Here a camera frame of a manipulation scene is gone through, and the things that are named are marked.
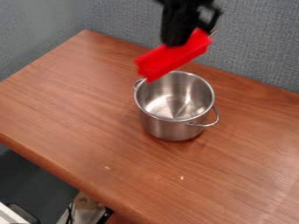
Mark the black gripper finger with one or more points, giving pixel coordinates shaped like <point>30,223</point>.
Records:
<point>169,26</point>
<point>187,17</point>

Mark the stainless steel pot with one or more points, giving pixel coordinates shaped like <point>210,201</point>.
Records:
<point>177,106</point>

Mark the white object at corner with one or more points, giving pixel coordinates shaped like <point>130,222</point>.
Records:
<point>12,214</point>

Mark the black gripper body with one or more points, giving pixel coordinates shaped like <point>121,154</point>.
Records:
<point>203,4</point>

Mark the wooden table leg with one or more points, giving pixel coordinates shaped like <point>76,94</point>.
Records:
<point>84,211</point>

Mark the red plastic block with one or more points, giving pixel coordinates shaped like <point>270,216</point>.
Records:
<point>159,61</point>

